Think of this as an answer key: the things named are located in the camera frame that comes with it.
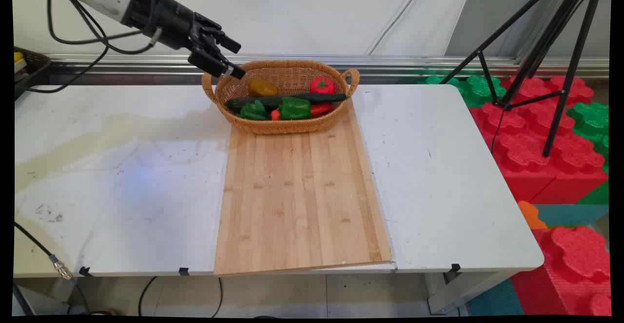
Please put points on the teal foam mat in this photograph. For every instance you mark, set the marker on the teal foam mat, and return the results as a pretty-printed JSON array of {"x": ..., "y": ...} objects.
[{"x": 495, "y": 301}]

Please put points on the black tripod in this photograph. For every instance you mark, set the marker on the black tripod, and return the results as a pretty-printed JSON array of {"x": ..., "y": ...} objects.
[{"x": 555, "y": 40}]

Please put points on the dark wicker basket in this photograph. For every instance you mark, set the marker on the dark wicker basket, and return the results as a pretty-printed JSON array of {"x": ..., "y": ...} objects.
[{"x": 34, "y": 62}]

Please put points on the aluminium wall rail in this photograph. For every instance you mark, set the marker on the aluminium wall rail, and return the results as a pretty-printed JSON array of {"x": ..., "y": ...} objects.
[{"x": 390, "y": 64}]

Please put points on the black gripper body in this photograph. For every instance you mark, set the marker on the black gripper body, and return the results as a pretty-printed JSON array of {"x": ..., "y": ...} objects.
[{"x": 180, "y": 26}]

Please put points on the large green bell pepper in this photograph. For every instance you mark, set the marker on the large green bell pepper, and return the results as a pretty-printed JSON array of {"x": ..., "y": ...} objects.
[{"x": 294, "y": 108}]

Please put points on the red-orange toy pepper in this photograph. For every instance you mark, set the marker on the red-orange toy pepper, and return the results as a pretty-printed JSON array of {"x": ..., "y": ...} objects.
[{"x": 321, "y": 109}]

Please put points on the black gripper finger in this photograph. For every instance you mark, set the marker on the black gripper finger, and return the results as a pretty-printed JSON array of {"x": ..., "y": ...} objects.
[
  {"x": 222, "y": 38},
  {"x": 214, "y": 65}
]

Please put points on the black table clip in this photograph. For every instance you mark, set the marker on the black table clip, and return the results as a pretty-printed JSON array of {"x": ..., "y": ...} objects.
[
  {"x": 184, "y": 271},
  {"x": 85, "y": 271},
  {"x": 455, "y": 268}
]

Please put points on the yellow item in dark basket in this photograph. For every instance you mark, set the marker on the yellow item in dark basket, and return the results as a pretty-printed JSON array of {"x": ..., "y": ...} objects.
[{"x": 18, "y": 56}]

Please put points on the brown toy potato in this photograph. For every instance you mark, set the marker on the brown toy potato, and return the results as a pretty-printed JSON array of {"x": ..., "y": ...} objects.
[{"x": 263, "y": 88}]

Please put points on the teal foam block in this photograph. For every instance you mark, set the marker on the teal foam block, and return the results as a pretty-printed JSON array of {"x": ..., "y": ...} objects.
[{"x": 575, "y": 213}]

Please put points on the white table leg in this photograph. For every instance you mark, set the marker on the white table leg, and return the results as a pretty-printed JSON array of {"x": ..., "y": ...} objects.
[{"x": 453, "y": 291}]

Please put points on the red bell pepper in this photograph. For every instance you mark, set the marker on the red bell pepper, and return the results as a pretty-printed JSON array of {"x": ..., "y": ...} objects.
[{"x": 322, "y": 85}]

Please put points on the bamboo cutting board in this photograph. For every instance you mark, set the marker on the bamboo cutting board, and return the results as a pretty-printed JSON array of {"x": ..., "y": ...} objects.
[{"x": 302, "y": 191}]

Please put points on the large red foam block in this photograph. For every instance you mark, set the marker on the large red foam block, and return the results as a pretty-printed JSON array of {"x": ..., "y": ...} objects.
[{"x": 531, "y": 142}]

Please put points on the dark green toy cucumber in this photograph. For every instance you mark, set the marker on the dark green toy cucumber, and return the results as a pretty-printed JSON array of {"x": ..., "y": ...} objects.
[{"x": 263, "y": 102}]

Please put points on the orange foam block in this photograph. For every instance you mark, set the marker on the orange foam block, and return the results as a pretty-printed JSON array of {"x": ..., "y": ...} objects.
[{"x": 530, "y": 215}]

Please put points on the green foam block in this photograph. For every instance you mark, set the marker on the green foam block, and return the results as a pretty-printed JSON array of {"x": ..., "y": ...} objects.
[
  {"x": 592, "y": 118},
  {"x": 480, "y": 89}
]

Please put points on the small green bell pepper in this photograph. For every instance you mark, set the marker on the small green bell pepper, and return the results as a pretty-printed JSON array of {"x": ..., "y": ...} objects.
[{"x": 253, "y": 111}]

